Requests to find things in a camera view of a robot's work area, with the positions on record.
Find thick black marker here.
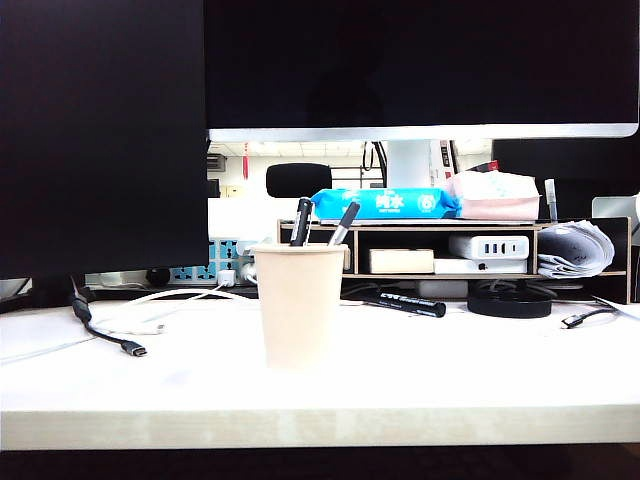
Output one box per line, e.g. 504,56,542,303
357,288,448,320

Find beige paper cup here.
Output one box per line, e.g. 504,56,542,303
250,242,350,370

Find black pen with clip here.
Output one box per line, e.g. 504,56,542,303
289,196,315,247

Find grey black pen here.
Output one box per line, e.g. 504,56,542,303
327,201,362,247

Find wooden desk organizer shelf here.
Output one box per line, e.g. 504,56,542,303
277,215,632,305

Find black chair headrest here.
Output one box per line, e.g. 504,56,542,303
265,162,334,199

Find blue wet wipes pack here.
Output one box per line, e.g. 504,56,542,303
310,187,462,221

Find cream rectangular box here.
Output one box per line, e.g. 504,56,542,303
368,248,435,275

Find silver monitor stand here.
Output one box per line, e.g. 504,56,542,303
386,139,434,190

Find blue socket power strip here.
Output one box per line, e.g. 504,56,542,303
167,239,257,287

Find white power adapter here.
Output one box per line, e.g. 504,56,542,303
417,279,470,300

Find flat white box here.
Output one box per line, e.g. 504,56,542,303
432,256,529,276

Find white multi-port charger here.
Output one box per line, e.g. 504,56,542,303
448,234,530,261

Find pink tissue pack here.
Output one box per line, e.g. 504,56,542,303
447,169,542,221

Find black round stand base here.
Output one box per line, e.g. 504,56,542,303
466,277,554,320

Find large silver-edged monitor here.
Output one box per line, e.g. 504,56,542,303
202,0,640,144

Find clear capped pen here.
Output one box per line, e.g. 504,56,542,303
543,178,559,224

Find black computer monitor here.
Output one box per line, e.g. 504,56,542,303
0,0,210,315

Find rolled paper bundle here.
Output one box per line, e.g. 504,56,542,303
537,222,615,280

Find dark background monitor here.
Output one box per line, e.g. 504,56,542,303
491,138,640,221

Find white background device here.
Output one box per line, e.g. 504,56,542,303
591,192,640,236

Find white paper sheet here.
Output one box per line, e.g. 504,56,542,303
591,294,640,322

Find black hanging cables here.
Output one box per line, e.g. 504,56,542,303
362,141,390,187

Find black USB-C cable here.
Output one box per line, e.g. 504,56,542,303
69,284,149,358

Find thin black plug cable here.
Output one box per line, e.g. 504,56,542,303
560,305,619,330

